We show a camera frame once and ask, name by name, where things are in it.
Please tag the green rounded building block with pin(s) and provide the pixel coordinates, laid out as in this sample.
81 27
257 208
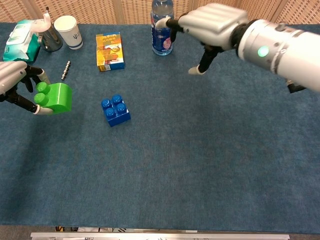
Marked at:
60 98

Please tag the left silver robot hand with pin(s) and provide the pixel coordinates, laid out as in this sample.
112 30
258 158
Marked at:
10 72

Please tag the green wet wipes pack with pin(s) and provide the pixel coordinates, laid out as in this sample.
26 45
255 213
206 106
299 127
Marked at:
18 42

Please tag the shiny steel mug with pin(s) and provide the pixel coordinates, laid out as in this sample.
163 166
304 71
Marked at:
52 40

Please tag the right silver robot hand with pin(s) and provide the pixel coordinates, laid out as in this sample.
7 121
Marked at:
212 22

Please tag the wicker folding screen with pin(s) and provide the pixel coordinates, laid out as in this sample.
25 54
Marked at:
100 11

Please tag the beaded metal rod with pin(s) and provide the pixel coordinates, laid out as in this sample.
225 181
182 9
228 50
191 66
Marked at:
65 70

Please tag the yellow and blue carton box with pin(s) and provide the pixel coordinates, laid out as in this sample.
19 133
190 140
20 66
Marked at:
110 51

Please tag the blue drink bottle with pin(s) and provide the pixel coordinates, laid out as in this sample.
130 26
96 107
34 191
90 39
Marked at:
161 42

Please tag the blue four-stud building block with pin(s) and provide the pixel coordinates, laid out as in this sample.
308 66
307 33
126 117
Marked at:
120 118

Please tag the aluminium rail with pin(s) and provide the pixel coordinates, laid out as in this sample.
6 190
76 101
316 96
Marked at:
160 236

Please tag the white paper cup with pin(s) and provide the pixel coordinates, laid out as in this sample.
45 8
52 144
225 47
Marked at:
70 31

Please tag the white curved plastic item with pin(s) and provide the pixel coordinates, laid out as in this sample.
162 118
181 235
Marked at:
41 24

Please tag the blue felt table cloth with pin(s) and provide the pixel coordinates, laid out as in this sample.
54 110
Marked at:
175 162

